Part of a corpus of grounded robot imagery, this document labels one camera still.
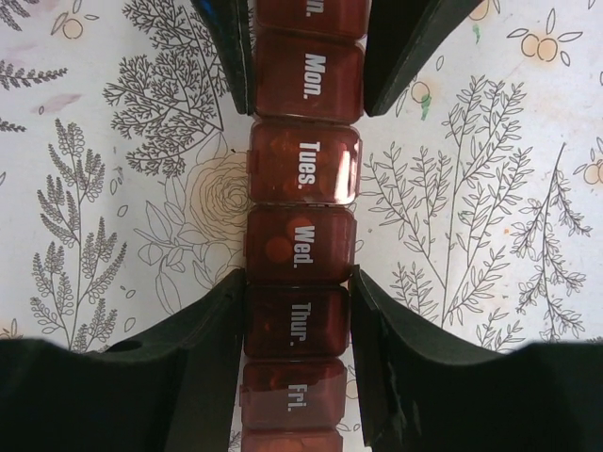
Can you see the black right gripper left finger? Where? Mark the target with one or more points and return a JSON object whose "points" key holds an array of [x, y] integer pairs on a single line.
{"points": [[169, 388]]}

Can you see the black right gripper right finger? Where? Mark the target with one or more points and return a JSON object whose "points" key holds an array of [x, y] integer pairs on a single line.
{"points": [[421, 388]]}

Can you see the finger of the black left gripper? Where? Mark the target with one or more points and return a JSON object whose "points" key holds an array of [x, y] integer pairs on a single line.
{"points": [[228, 22], [402, 35]]}

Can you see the red weekly pill organizer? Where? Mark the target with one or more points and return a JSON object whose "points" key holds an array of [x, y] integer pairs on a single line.
{"points": [[303, 165]]}

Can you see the floral tablecloth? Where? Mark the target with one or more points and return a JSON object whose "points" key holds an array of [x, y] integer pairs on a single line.
{"points": [[125, 187]]}

